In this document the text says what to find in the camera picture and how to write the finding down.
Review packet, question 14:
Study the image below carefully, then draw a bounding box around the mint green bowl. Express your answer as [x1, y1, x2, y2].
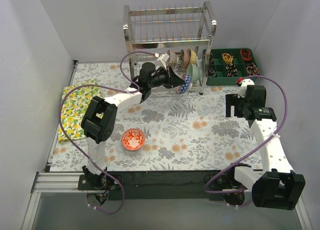
[186, 64, 202, 84]

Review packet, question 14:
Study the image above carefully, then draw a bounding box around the floral patterned table mat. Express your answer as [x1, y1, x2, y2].
[49, 62, 281, 172]

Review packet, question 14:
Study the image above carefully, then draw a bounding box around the small purple patterned bowl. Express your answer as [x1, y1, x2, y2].
[166, 50, 179, 69]

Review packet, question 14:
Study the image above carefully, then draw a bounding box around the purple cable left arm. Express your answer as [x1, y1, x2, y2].
[58, 51, 161, 214]

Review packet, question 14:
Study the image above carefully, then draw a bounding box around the yellow and teal patterned bowl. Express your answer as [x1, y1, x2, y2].
[187, 48, 197, 65]

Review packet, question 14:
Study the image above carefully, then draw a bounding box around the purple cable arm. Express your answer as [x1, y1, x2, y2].
[203, 75, 288, 208]
[58, 51, 161, 214]

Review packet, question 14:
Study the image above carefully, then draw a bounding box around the green compartment organizer tray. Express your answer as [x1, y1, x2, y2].
[206, 48, 260, 86]

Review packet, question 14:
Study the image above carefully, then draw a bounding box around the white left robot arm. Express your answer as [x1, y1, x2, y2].
[81, 62, 185, 190]

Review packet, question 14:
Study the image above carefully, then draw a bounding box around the lemon print cloth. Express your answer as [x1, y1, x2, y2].
[61, 86, 103, 140]

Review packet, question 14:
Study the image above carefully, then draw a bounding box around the stainless steel dish rack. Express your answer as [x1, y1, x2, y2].
[123, 1, 217, 95]

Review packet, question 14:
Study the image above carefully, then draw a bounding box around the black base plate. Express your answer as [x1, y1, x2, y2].
[77, 170, 224, 200]

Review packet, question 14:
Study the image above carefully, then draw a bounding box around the orange geometric patterned bowl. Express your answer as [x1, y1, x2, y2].
[175, 74, 193, 94]

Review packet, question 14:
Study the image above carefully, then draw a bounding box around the orange floral patterned bowl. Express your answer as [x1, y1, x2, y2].
[121, 128, 146, 151]

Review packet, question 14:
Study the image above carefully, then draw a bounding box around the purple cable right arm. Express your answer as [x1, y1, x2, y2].
[203, 75, 288, 208]

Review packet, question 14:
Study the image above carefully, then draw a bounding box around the black leaf patterned bowl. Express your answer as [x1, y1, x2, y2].
[177, 50, 190, 70]

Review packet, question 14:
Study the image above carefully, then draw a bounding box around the aluminium front rail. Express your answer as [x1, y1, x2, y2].
[31, 171, 300, 193]

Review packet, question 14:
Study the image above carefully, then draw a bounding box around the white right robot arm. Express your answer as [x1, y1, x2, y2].
[225, 79, 306, 210]

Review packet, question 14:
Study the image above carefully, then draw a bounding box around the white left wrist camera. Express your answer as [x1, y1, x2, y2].
[155, 53, 170, 70]

